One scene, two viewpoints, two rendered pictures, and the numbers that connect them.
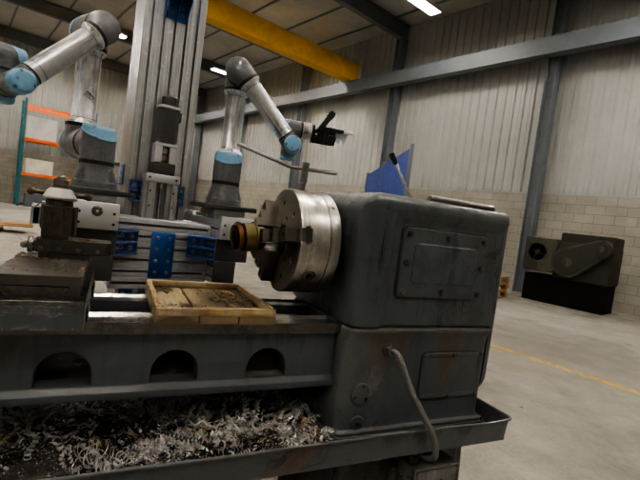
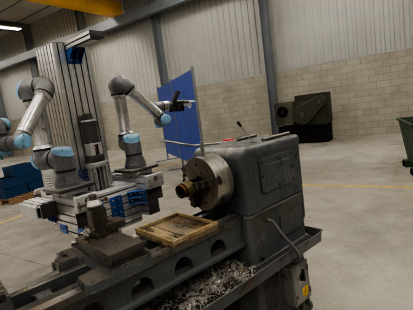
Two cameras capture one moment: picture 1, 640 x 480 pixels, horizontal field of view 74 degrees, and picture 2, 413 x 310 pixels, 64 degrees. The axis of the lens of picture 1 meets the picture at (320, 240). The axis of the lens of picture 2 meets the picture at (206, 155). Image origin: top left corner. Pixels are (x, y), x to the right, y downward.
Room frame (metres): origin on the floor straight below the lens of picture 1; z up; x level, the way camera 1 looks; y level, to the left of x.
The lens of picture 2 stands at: (-0.52, 0.52, 1.51)
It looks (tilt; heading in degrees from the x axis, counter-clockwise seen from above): 8 degrees down; 346
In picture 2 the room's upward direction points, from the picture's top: 8 degrees counter-clockwise
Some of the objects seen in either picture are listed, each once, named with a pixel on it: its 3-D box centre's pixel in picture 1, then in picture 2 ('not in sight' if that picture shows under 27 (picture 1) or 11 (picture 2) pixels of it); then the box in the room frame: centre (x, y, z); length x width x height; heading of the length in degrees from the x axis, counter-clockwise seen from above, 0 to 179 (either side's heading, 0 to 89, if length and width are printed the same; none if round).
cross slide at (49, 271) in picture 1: (49, 269); (105, 242); (1.05, 0.66, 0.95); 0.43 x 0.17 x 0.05; 26
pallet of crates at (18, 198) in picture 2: not in sight; (21, 181); (8.03, 2.85, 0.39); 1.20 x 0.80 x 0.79; 139
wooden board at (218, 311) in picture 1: (205, 300); (176, 228); (1.21, 0.30, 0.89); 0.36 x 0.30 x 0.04; 26
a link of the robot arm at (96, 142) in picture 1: (97, 142); (62, 157); (1.58, 0.86, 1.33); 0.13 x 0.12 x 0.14; 54
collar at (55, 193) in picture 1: (60, 193); (93, 202); (1.11, 0.68, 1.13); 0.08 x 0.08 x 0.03
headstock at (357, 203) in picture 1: (396, 256); (249, 170); (1.51, -0.28, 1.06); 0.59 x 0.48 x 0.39; 116
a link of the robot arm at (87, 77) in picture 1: (86, 88); (39, 125); (1.65, 0.96, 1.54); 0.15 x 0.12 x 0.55; 54
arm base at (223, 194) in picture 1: (224, 192); (134, 160); (1.84, 0.43, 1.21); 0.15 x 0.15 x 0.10
